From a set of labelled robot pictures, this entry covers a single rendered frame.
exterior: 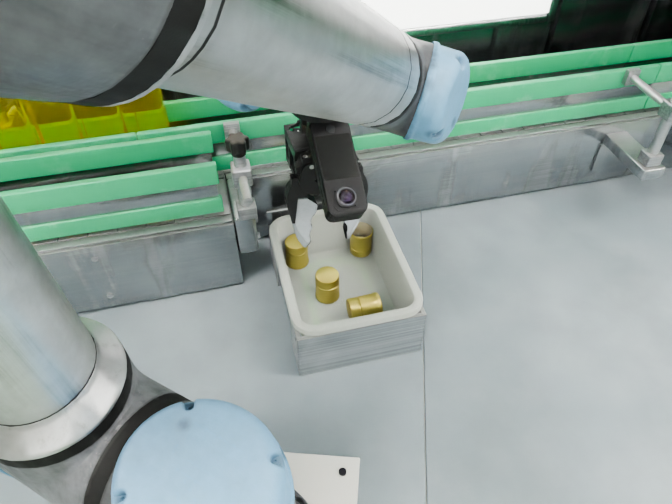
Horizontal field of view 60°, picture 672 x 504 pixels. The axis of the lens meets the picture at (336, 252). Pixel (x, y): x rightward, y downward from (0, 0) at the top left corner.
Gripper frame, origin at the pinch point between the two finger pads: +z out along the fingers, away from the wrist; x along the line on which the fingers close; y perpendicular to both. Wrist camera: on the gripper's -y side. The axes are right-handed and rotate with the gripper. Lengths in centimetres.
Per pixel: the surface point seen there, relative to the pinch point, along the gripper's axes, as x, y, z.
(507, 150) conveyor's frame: -34.8, 14.7, 2.5
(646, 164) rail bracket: -53, 4, 2
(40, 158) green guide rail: 34.3, 16.9, -8.2
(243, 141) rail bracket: 8.8, 6.3, -12.9
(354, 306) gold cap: -2.0, -6.0, 7.8
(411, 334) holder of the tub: -8.1, -11.8, 8.8
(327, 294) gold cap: 0.7, -1.9, 9.0
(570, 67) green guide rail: -49, 23, -6
